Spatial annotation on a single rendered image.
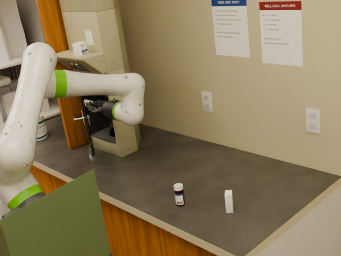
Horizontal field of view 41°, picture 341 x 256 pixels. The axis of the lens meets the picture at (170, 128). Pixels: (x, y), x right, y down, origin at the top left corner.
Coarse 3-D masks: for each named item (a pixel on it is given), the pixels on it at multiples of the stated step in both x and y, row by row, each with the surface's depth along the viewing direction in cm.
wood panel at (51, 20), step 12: (36, 0) 240; (48, 0) 242; (48, 12) 243; (60, 12) 248; (48, 24) 245; (60, 24) 249; (48, 36) 246; (60, 36) 251; (60, 48) 252; (60, 108) 260; (72, 108) 264; (72, 120) 265; (72, 132) 266; (72, 144) 268
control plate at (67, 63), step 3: (60, 60) 242; (63, 63) 245; (66, 63) 242; (69, 63) 240; (75, 63) 234; (78, 63) 231; (72, 66) 242; (75, 66) 239; (78, 66) 236; (81, 66) 233; (78, 69) 243; (81, 69) 240; (84, 69) 237
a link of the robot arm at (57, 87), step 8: (56, 72) 185; (64, 72) 187; (56, 80) 184; (64, 80) 185; (48, 88) 182; (56, 88) 184; (64, 88) 186; (48, 96) 185; (56, 96) 187; (64, 96) 189
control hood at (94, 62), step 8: (64, 56) 233; (72, 56) 230; (80, 56) 227; (88, 56) 224; (96, 56) 225; (80, 64) 231; (88, 64) 223; (96, 64) 226; (104, 64) 229; (96, 72) 232; (104, 72) 230
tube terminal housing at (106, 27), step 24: (72, 24) 239; (96, 24) 223; (120, 24) 242; (72, 48) 247; (96, 48) 230; (120, 48) 234; (120, 72) 237; (120, 96) 239; (96, 144) 263; (120, 144) 245
